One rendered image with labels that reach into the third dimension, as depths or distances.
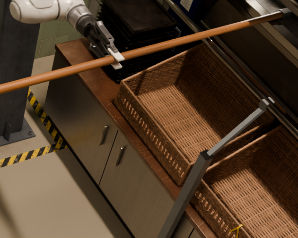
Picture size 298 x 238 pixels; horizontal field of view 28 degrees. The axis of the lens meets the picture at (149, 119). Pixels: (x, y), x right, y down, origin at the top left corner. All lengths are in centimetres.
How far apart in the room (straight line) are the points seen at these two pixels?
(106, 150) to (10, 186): 56
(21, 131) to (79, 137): 41
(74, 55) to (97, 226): 89
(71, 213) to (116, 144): 49
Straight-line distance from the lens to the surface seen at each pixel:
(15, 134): 340
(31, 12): 219
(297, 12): 240
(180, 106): 298
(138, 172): 277
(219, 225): 252
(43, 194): 318
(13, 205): 312
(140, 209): 287
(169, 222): 260
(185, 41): 233
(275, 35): 268
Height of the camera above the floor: 254
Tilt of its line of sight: 43 degrees down
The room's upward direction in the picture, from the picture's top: 21 degrees clockwise
